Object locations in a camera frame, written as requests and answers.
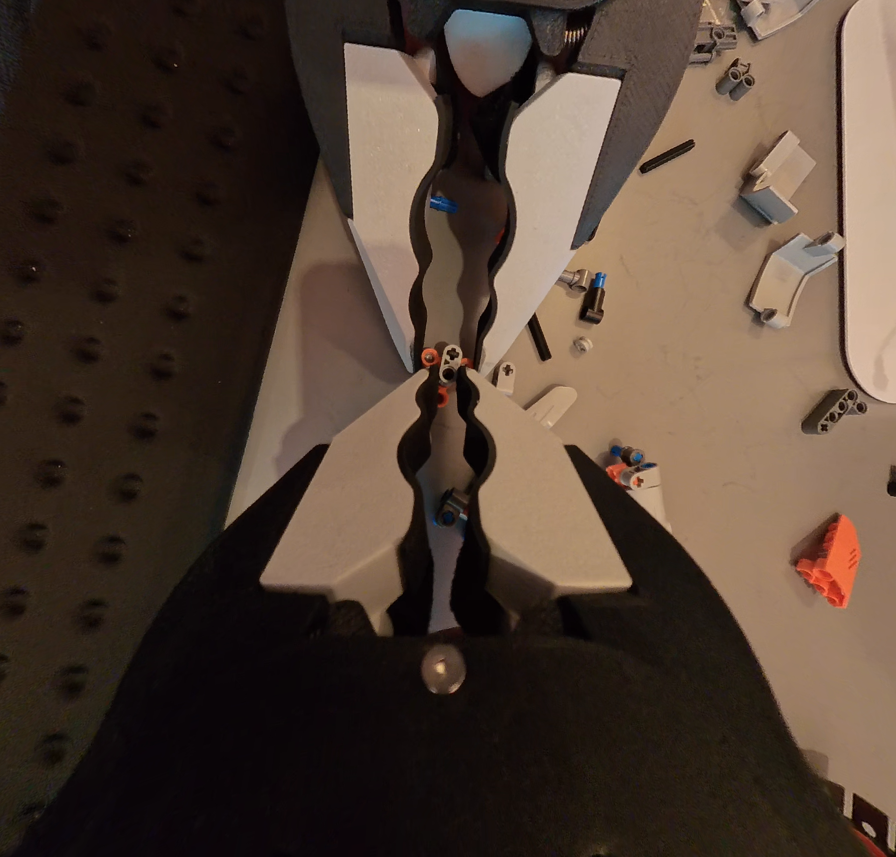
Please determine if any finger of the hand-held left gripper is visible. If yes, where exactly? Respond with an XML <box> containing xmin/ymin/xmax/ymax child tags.
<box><xmin>478</xmin><ymin>71</ymin><xmax>624</xmax><ymax>373</ymax></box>
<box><xmin>343</xmin><ymin>42</ymin><xmax>452</xmax><ymax>375</ymax></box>

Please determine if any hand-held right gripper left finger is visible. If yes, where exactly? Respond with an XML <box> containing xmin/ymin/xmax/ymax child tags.
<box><xmin>259</xmin><ymin>370</ymin><xmax>438</xmax><ymax>635</ymax></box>

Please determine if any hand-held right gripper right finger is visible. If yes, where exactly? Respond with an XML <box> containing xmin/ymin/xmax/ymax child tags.
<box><xmin>455</xmin><ymin>370</ymin><xmax>634</xmax><ymax>628</ymax></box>

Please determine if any orange three-lobe toy piece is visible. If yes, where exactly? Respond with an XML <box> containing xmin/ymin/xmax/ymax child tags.
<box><xmin>420</xmin><ymin>347</ymin><xmax>473</xmax><ymax>410</ymax></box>

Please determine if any grey orange toy assembly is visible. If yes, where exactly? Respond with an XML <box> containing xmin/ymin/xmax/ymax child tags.
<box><xmin>605</xmin><ymin>444</ymin><xmax>673</xmax><ymax>532</ymax></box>

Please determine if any short black toy axle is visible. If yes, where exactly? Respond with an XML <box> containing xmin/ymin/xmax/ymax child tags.
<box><xmin>638</xmin><ymin>139</ymin><xmax>697</xmax><ymax>174</ymax></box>

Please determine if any white toy blade piece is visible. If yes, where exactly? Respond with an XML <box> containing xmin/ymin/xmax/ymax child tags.
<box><xmin>525</xmin><ymin>385</ymin><xmax>578</xmax><ymax>429</ymax></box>

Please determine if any grey double tube connector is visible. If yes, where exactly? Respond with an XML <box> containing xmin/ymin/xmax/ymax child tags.
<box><xmin>715</xmin><ymin>59</ymin><xmax>757</xmax><ymax>102</ymax></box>

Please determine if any grey angled panel block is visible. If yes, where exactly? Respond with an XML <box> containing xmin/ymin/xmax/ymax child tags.
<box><xmin>738</xmin><ymin>131</ymin><xmax>818</xmax><ymax>225</ymax></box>

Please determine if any grey curved toy panel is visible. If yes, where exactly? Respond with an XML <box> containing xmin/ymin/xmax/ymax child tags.
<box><xmin>747</xmin><ymin>232</ymin><xmax>846</xmax><ymax>329</ymax></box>

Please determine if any black studded mat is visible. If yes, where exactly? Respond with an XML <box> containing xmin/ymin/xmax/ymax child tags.
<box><xmin>0</xmin><ymin>0</ymin><xmax>330</xmax><ymax>857</ymax></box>

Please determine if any person's blue clothing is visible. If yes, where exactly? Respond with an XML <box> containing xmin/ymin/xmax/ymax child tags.
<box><xmin>0</xmin><ymin>0</ymin><xmax>43</xmax><ymax>95</ymax></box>

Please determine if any dark grey three-hole beam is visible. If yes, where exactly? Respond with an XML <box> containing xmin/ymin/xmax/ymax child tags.
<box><xmin>801</xmin><ymin>388</ymin><xmax>869</xmax><ymax>436</ymax></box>

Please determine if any white book stand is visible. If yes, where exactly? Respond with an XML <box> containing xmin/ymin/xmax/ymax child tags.
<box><xmin>839</xmin><ymin>0</ymin><xmax>896</xmax><ymax>404</ymax></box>

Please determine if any black white patterned strip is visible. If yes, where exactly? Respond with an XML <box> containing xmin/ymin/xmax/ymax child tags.
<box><xmin>843</xmin><ymin>789</ymin><xmax>896</xmax><ymax>840</ymax></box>

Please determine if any dark grey toy frame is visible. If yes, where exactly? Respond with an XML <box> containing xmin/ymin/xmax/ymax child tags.
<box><xmin>689</xmin><ymin>22</ymin><xmax>739</xmax><ymax>65</ymax></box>

